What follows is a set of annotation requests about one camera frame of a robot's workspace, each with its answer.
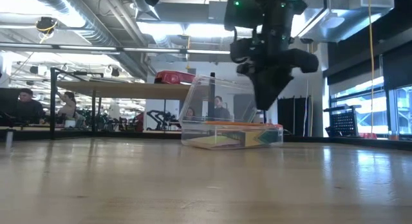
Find yellow green crayon box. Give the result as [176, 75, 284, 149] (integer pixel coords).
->
[244, 129, 283, 147]

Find black perforated rack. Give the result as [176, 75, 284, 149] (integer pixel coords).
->
[323, 104, 363, 138]

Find red stapler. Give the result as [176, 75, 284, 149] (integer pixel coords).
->
[154, 70, 196, 86]

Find clear plastic pencil box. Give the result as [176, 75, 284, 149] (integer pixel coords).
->
[178, 74, 284, 151]

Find black ceiling cable reel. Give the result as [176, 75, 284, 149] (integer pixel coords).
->
[35, 16, 59, 35]

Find black monitor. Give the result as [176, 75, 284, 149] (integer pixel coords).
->
[0, 87, 21, 117]

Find black metal table frame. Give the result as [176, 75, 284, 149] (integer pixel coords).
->
[0, 129, 412, 151]

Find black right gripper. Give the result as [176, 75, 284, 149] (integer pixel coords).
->
[230, 24, 319, 111]

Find yellow hanging cable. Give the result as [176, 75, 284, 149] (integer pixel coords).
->
[368, 0, 377, 136]

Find orange pencil pink eraser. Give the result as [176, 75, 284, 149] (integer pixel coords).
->
[204, 120, 283, 129]

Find wooden shelf board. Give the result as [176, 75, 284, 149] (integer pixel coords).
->
[57, 80, 212, 100]

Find black folding panel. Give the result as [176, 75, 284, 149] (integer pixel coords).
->
[277, 96, 312, 137]

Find long ceiling light bar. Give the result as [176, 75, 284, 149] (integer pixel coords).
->
[0, 42, 232, 57]

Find black cabinet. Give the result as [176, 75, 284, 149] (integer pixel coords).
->
[233, 93, 258, 122]

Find black metal shelf frame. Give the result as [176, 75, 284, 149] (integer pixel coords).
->
[50, 66, 217, 145]

